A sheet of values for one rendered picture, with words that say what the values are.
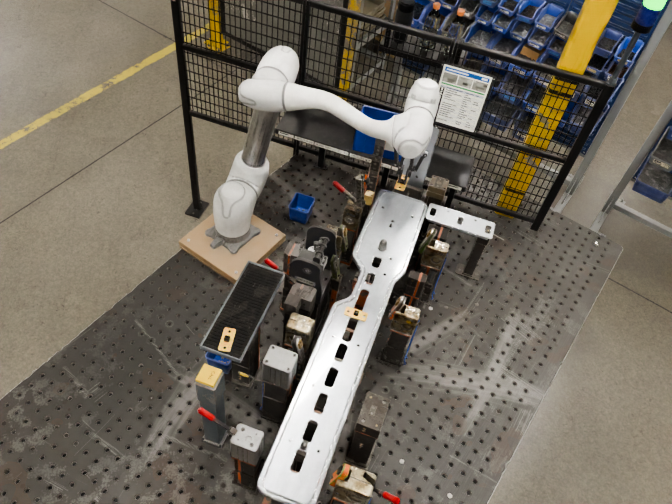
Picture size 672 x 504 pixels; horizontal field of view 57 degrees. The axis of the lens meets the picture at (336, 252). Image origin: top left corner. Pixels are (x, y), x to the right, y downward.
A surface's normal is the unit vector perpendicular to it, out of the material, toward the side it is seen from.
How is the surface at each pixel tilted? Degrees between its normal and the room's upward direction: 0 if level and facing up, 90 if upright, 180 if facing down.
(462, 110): 90
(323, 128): 0
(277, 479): 0
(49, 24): 0
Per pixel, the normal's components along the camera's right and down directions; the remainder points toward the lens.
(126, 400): 0.11, -0.62
